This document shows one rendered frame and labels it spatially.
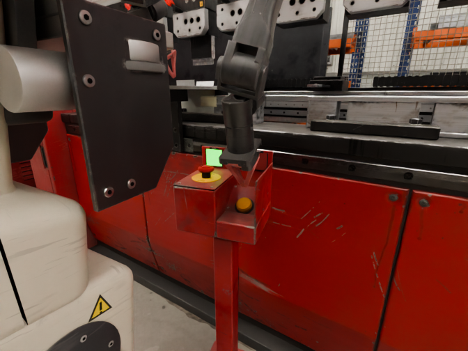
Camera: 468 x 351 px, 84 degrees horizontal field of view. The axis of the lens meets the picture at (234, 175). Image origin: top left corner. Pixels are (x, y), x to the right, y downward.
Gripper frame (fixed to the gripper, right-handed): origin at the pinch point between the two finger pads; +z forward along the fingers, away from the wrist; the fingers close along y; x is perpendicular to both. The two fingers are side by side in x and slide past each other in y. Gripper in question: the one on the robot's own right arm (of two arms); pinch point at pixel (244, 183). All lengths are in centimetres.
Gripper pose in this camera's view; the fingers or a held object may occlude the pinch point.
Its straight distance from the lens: 59.9
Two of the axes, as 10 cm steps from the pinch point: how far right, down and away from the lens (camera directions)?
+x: -9.4, -1.0, 3.3
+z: 1.0, 8.4, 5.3
